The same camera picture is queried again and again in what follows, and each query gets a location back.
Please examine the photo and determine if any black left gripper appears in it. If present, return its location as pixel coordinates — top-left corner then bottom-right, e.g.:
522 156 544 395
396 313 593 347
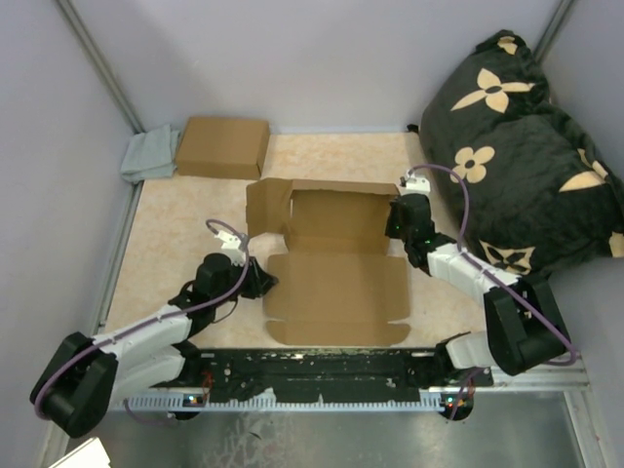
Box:
213 255 278 308

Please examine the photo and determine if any brown cardboard box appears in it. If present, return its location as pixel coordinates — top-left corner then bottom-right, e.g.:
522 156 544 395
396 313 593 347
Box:
246 178 410 347
175 116 270 180

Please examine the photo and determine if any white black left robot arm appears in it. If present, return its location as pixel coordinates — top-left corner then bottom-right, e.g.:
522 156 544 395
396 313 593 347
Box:
29 218 279 438

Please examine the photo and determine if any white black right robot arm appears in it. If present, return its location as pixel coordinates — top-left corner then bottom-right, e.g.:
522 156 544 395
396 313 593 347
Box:
386 171 579 386

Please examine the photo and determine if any closed brown cardboard box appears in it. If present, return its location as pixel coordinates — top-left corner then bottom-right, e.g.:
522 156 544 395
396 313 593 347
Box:
175 116 270 180

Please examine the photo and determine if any black floral pillow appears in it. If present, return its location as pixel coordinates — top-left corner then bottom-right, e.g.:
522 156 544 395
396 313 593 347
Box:
418 30 623 275

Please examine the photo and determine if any grey folded cloth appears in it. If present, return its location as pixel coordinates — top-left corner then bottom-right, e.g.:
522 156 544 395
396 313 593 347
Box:
120 125 180 183

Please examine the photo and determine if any white paper sheet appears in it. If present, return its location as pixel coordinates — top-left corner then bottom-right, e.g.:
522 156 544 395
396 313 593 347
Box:
50 437 111 468

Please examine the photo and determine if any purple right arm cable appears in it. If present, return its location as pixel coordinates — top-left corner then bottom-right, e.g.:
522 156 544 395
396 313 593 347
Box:
407 163 581 423

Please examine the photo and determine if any white slotted cable duct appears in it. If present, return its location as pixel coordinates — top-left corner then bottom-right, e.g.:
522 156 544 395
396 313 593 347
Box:
128 387 459 413

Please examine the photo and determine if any aluminium frame rail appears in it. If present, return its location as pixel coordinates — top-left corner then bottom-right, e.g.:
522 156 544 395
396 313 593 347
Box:
58 350 592 391

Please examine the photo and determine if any right grey metal corner rail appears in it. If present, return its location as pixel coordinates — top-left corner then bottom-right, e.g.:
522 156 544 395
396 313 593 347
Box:
533 0 576 61

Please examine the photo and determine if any grey metal corner rail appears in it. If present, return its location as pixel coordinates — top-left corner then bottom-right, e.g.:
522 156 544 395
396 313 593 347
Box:
53 0 144 134
533 0 576 61

